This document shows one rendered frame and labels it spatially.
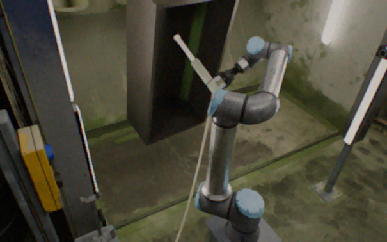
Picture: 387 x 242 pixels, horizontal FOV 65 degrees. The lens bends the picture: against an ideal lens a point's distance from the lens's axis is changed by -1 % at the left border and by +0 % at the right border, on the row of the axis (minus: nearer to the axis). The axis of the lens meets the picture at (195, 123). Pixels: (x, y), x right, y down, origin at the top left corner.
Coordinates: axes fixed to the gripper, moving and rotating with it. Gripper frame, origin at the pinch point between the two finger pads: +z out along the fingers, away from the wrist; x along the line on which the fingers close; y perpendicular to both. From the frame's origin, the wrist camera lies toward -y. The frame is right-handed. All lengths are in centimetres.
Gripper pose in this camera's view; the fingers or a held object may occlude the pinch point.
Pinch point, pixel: (212, 88)
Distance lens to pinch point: 177.6
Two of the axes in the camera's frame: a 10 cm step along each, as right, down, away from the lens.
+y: 0.8, -0.3, 10.0
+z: -8.0, 5.9, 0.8
